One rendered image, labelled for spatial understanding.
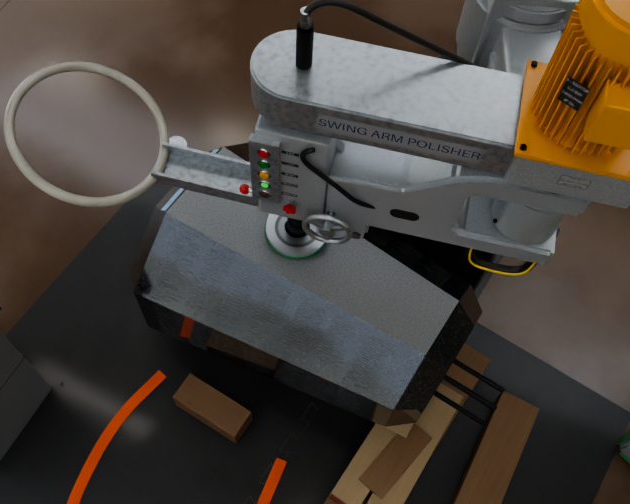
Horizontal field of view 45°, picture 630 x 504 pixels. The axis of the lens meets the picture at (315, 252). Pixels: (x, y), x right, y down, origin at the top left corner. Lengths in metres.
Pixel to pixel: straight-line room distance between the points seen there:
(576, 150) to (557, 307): 1.84
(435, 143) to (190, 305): 1.22
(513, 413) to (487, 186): 1.46
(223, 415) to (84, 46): 2.16
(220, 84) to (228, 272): 1.62
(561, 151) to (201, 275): 1.35
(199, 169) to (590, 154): 1.21
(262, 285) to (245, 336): 0.20
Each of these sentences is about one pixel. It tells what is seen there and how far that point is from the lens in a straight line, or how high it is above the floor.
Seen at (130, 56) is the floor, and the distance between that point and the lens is 4.21.
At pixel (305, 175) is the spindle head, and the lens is 2.06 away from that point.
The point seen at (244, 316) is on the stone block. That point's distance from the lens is 2.63.
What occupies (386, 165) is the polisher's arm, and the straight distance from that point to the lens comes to 2.08.
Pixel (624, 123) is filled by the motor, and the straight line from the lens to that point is 1.64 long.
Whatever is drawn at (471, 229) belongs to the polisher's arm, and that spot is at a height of 1.24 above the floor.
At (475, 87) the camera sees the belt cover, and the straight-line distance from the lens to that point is 1.89.
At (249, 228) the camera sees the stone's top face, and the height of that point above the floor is 0.82.
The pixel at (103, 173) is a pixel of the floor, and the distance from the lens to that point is 3.80.
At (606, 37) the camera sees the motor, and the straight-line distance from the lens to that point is 1.57.
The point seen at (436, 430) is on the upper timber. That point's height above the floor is 0.24.
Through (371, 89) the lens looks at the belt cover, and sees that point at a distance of 1.84.
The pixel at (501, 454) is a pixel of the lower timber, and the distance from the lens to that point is 3.18.
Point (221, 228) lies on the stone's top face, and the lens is 2.62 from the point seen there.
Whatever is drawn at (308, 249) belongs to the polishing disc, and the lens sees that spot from 2.51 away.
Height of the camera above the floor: 3.11
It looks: 63 degrees down
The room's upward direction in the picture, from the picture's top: 5 degrees clockwise
